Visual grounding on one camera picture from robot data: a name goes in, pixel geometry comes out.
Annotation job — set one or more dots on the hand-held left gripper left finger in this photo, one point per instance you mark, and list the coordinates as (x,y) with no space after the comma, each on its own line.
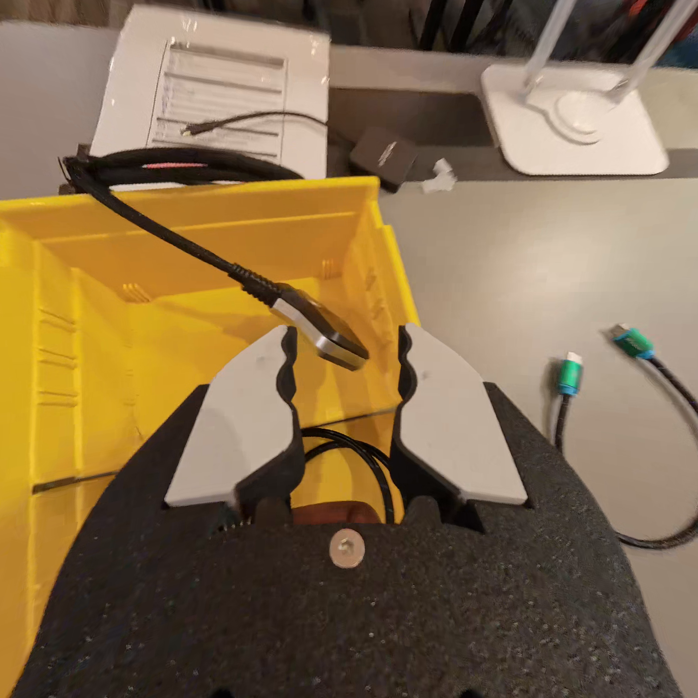
(240,425)

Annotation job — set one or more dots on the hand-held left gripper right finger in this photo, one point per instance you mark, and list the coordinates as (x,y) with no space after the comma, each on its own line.
(458,431)

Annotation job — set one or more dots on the yellow plastic bin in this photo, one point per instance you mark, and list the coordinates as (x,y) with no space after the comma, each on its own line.
(272,229)

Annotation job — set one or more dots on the small white clip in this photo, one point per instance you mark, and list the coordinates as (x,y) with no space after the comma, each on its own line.
(439,177)

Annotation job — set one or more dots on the small black box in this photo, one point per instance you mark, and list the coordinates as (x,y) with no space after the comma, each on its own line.
(381,158)

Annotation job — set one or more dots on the white lamp base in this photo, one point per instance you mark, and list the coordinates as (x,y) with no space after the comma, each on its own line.
(600,147)

